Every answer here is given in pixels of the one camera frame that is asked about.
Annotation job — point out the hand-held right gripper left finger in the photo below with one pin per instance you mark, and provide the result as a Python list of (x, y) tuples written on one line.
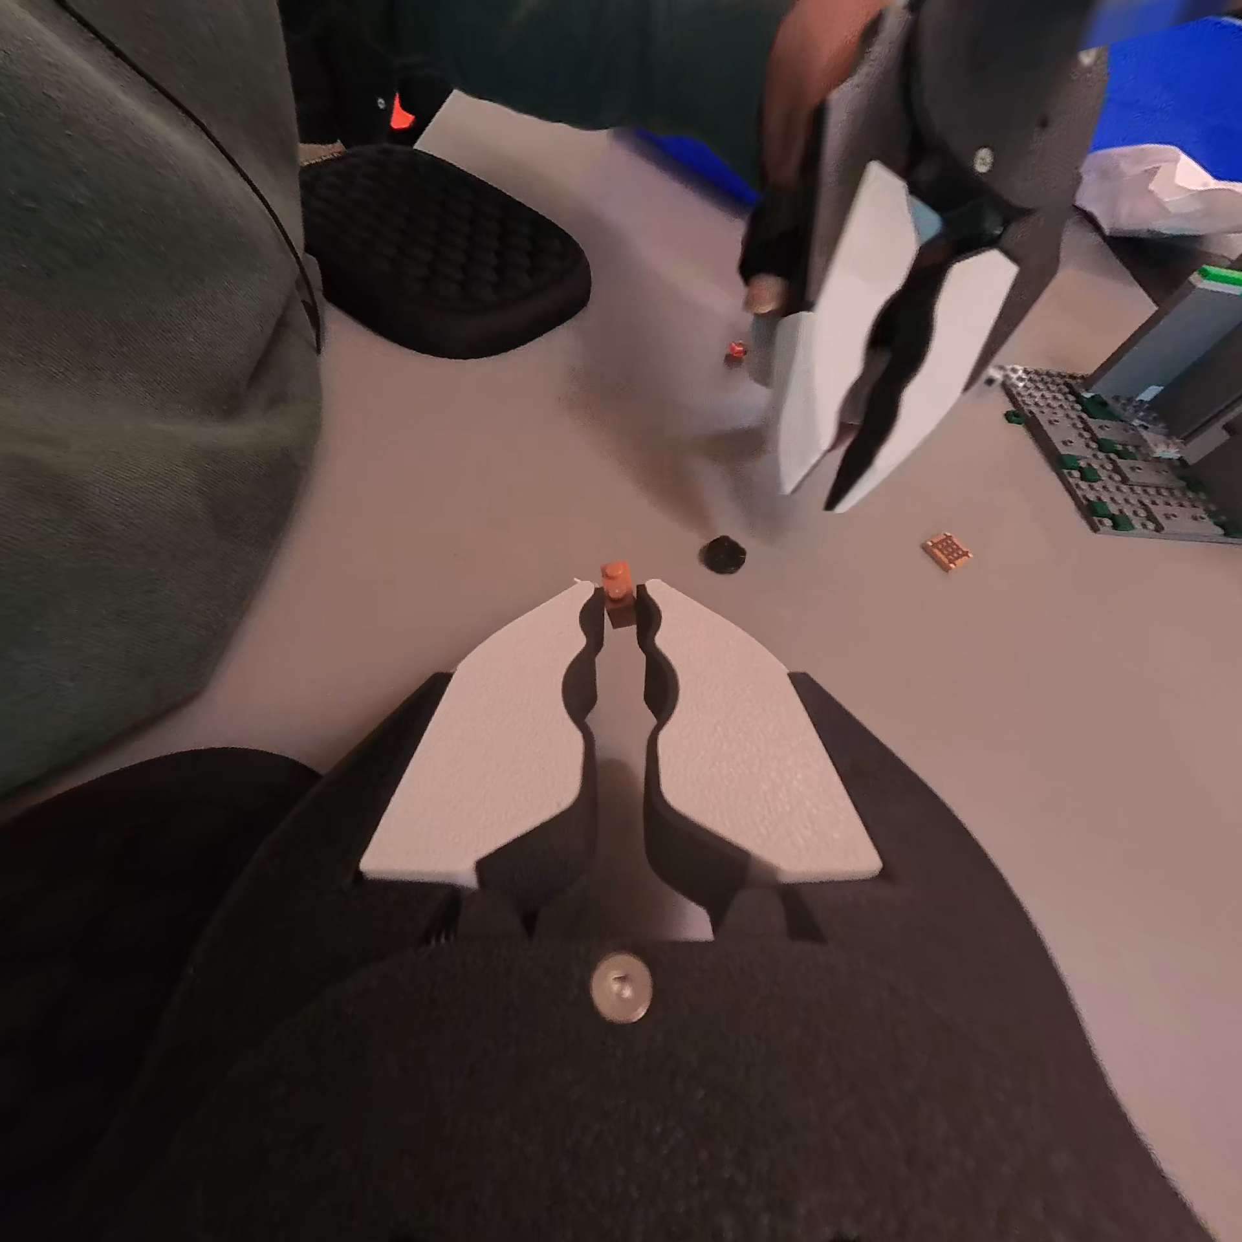
[(486, 766)]

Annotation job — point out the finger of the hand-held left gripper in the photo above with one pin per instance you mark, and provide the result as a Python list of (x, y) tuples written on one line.
[(960, 339), (835, 320)]

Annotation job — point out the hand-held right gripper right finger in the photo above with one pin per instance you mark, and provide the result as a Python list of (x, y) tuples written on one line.
[(758, 766)]

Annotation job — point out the small black round toy piece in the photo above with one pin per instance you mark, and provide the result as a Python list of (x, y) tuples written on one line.
[(724, 555)]

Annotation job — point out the small brown toy brick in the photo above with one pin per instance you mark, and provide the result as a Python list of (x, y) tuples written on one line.
[(617, 583)]

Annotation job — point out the person's left forearm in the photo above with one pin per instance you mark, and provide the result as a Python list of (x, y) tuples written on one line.
[(602, 58)]

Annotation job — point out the grey desk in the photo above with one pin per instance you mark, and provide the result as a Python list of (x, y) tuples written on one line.
[(1019, 728)]

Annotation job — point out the person's left hand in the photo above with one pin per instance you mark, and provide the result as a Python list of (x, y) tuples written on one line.
[(811, 77)]

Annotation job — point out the small red toy piece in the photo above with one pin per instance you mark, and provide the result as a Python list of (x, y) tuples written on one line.
[(737, 354)]

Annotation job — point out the grey toy brick baseplate build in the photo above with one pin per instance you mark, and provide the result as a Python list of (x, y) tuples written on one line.
[(1115, 456)]

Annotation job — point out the blue plastic bin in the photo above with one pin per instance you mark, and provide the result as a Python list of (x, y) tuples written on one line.
[(1175, 97)]

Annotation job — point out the white paper bags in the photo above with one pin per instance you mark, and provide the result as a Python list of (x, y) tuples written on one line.
[(1155, 199)]

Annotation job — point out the tan grille toy tile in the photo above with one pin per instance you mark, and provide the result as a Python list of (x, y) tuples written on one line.
[(947, 552)]

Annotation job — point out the black honeycomb textured pad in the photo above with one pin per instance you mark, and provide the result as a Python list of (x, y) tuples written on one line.
[(437, 252)]

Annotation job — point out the dark cloth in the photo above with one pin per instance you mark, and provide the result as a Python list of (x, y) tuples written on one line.
[(117, 970)]

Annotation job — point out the dark object with orange mark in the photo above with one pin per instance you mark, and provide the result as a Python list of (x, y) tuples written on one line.
[(339, 68)]

